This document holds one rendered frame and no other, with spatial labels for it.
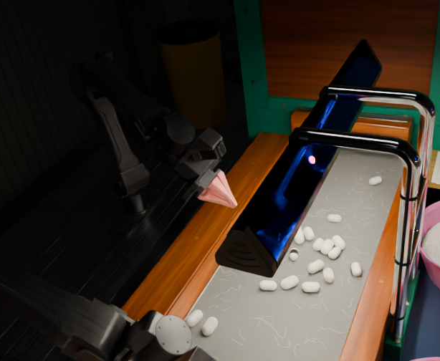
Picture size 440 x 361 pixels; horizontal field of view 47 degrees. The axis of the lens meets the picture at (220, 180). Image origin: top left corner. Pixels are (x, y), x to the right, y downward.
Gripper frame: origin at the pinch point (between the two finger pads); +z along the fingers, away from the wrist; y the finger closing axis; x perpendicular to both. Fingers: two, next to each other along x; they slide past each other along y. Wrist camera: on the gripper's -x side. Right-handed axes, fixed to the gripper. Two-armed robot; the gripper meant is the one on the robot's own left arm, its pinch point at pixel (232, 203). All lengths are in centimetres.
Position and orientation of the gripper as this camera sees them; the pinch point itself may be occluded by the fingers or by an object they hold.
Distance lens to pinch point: 106.1
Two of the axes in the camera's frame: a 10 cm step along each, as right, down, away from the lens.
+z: 7.6, 6.5, 0.4
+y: 4.4, -5.6, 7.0
